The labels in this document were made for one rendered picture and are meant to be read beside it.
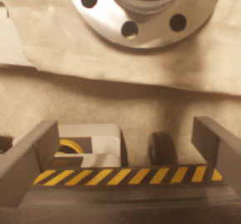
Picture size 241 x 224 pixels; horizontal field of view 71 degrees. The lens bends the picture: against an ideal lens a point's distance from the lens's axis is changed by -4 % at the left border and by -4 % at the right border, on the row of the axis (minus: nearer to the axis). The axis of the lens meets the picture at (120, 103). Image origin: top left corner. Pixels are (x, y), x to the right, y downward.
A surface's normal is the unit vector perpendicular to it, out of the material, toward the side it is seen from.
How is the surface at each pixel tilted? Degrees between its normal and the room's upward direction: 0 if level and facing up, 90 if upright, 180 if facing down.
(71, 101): 0
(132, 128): 0
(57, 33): 41
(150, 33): 0
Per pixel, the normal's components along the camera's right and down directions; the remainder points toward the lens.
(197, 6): 0.00, 0.27
